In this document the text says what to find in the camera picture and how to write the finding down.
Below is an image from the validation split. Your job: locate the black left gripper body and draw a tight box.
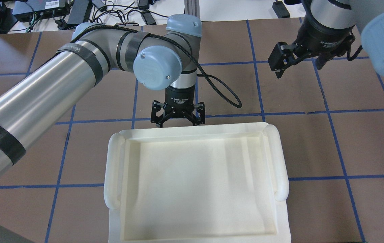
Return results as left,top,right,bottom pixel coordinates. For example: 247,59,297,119
150,86,206,126

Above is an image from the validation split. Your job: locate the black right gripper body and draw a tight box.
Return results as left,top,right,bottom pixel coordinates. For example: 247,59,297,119
268,14,355,78

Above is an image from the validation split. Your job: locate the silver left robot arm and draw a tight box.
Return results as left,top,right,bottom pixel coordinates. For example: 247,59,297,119
0,14,202,176

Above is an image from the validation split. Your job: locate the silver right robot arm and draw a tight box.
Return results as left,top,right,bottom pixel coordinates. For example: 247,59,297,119
199,0,384,122

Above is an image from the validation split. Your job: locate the black power adapter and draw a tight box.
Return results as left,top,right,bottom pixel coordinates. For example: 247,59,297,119
272,0,291,19

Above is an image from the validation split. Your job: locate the white plastic tray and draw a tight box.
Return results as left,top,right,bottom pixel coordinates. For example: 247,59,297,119
104,122,291,243

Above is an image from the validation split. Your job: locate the brown paper table cover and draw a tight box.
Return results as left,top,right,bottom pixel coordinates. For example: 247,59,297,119
0,18,384,243

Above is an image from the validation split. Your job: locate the aluminium frame post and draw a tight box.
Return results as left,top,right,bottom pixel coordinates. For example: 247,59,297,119
183,0,200,18

